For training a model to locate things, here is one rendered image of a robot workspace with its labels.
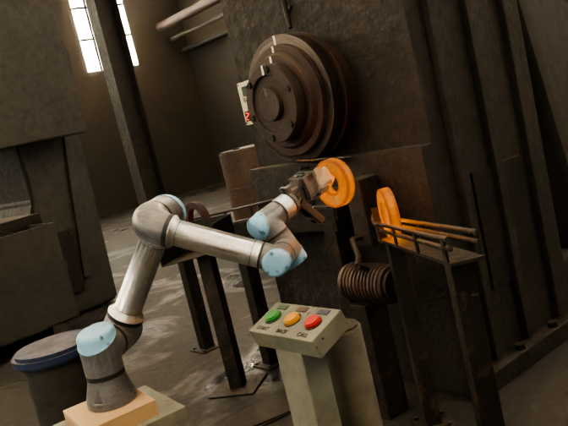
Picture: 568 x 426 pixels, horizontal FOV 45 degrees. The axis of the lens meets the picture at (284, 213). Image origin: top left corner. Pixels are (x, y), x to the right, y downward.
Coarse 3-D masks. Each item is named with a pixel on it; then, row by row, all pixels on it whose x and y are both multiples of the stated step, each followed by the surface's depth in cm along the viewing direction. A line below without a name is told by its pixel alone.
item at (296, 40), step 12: (276, 36) 246; (288, 36) 241; (300, 36) 243; (264, 48) 253; (300, 48) 238; (312, 48) 234; (312, 60) 235; (324, 60) 235; (252, 72) 262; (324, 72) 232; (336, 72) 236; (324, 84) 234; (336, 84) 235; (336, 96) 235; (336, 108) 236; (336, 120) 238; (324, 132) 240; (336, 132) 242; (324, 144) 242; (288, 156) 259; (300, 156) 254; (312, 156) 248
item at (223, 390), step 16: (208, 224) 292; (224, 224) 280; (176, 256) 292; (192, 256) 280; (208, 256) 280; (208, 272) 282; (208, 288) 283; (208, 304) 285; (224, 304) 286; (224, 320) 284; (224, 336) 286; (224, 352) 287; (240, 368) 290; (224, 384) 297; (240, 384) 288; (256, 384) 288
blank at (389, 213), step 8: (384, 192) 207; (384, 200) 205; (392, 200) 204; (384, 208) 208; (392, 208) 204; (384, 216) 214; (392, 216) 203; (392, 224) 204; (400, 224) 204; (400, 232) 207
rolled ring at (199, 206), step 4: (196, 200) 328; (188, 204) 329; (192, 204) 326; (196, 204) 324; (200, 204) 325; (188, 208) 330; (192, 208) 328; (196, 208) 325; (200, 208) 322; (204, 208) 323; (188, 212) 332; (192, 212) 333; (200, 212) 323; (204, 212) 322; (208, 212) 323; (188, 216) 333; (192, 216) 334; (204, 216) 321; (208, 216) 322; (188, 220) 333; (192, 220) 335
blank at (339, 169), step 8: (328, 160) 216; (336, 160) 216; (320, 168) 220; (328, 168) 217; (336, 168) 214; (344, 168) 213; (336, 176) 215; (344, 176) 212; (352, 176) 214; (344, 184) 213; (352, 184) 214; (328, 192) 220; (336, 192) 217; (344, 192) 214; (352, 192) 215; (328, 200) 221; (336, 200) 218; (344, 200) 215
